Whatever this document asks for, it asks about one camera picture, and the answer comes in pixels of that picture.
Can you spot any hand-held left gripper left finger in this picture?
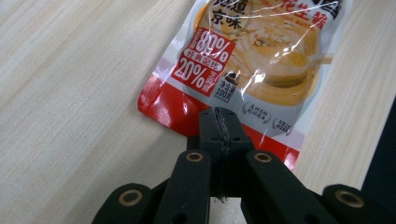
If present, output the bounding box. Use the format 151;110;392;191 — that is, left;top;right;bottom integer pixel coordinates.
153;106;226;224

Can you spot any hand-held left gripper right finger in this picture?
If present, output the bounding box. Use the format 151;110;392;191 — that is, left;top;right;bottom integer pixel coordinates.
222;107;338;224

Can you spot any orange and red sauce packet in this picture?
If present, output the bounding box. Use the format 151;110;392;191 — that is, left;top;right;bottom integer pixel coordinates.
137;0;354;172

